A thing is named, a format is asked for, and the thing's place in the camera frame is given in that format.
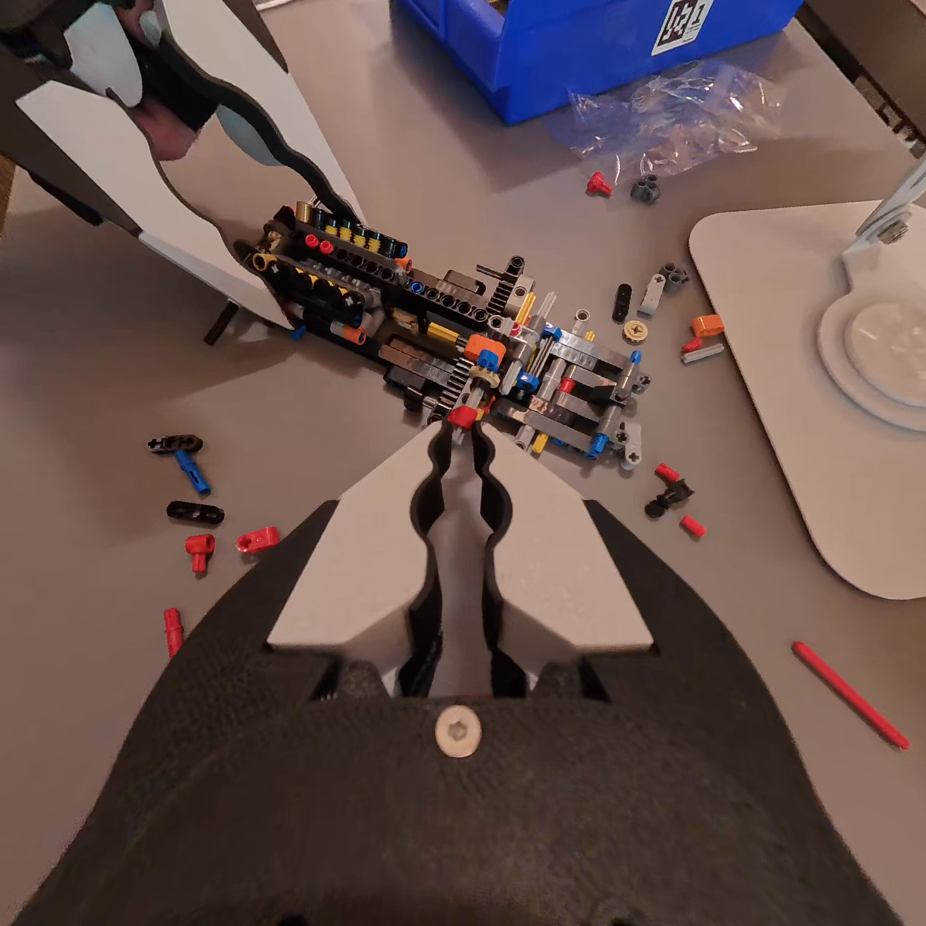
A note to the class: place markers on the light grey lego liftarm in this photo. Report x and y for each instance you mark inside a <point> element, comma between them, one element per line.
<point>631,445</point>
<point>653,295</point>

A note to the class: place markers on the black lego connector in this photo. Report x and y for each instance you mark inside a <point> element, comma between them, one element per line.
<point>669,498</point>

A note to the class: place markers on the long red lego axle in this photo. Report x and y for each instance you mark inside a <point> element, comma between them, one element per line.
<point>850,694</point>

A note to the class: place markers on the person's left hand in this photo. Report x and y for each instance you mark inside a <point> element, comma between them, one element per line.
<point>166,141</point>

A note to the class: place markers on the orange lego piece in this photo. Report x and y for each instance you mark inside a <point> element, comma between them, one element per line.
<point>707,324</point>

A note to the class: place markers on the clear plastic bag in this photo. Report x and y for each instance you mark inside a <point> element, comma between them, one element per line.
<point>673,108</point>

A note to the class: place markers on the short red lego pin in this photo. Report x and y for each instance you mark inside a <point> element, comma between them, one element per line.
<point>692,526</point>
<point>667,472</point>

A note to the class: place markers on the red lego axle connector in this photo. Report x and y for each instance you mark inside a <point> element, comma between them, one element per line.
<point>599,183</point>
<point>199,546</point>

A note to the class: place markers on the black three-hole lego liftarm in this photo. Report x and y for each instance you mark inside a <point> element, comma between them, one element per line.
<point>173,443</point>
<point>622,300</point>
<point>195,512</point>

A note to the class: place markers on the white lamp base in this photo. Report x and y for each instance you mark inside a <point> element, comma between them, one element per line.
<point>781,362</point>

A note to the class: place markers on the light grey lego pin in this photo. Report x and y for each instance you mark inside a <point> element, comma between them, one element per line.
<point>705,353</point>

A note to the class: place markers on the tan lego pulley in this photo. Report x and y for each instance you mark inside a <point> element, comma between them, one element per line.
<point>635,330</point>

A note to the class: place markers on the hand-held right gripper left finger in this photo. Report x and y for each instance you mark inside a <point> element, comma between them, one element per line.
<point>347,579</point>

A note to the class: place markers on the long red lego pin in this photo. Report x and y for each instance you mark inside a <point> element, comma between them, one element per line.
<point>172,629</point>

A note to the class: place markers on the lego car chassis assembly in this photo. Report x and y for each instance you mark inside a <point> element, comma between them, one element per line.
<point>434,295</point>

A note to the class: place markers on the blue lego pin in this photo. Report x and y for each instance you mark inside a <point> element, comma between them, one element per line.
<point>192,472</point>

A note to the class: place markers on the dark grey lego connector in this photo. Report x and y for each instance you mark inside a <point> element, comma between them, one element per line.
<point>646,189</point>
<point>673,276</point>

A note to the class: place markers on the red lego pin connector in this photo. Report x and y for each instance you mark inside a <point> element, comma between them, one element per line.
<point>257,540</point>

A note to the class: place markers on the small red lego bush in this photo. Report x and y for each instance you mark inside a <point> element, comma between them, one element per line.
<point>691,346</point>

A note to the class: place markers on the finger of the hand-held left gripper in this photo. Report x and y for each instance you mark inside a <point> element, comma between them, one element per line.
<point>246,65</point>
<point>108,152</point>

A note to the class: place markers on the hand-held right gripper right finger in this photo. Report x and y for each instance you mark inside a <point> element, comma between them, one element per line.
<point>571,579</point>

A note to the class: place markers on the blue plastic bin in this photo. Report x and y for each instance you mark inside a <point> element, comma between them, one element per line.
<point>564,50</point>

